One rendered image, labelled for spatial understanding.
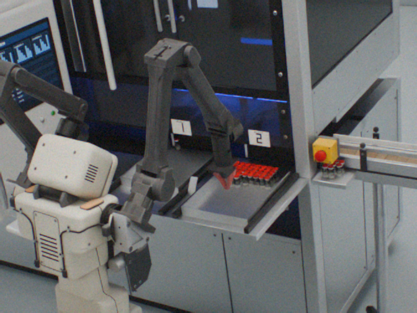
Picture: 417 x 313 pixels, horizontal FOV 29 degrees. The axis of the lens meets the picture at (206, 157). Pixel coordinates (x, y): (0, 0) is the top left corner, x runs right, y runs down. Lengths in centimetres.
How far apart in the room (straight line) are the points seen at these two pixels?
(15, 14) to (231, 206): 105
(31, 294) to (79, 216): 199
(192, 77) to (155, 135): 21
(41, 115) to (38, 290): 125
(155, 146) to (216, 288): 137
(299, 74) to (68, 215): 99
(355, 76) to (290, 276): 83
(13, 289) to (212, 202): 166
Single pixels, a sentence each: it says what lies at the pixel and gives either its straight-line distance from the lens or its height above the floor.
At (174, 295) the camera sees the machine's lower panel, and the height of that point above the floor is 16.
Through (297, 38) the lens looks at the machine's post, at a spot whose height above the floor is 142.
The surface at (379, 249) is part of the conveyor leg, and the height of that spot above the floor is 53.
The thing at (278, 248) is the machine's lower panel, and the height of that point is 54.
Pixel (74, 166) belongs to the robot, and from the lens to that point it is 226.
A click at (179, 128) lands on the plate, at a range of 316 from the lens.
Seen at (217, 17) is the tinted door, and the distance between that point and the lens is 289.
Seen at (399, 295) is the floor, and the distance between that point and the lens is 384.
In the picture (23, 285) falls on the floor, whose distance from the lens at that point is 428.
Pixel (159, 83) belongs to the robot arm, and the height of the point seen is 153.
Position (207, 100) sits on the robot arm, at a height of 139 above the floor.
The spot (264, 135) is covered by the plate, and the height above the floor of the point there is 103.
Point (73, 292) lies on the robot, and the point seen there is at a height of 93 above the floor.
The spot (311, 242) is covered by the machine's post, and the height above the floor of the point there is 60.
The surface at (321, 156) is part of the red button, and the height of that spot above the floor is 100.
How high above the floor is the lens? 233
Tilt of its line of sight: 27 degrees down
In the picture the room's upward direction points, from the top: 8 degrees counter-clockwise
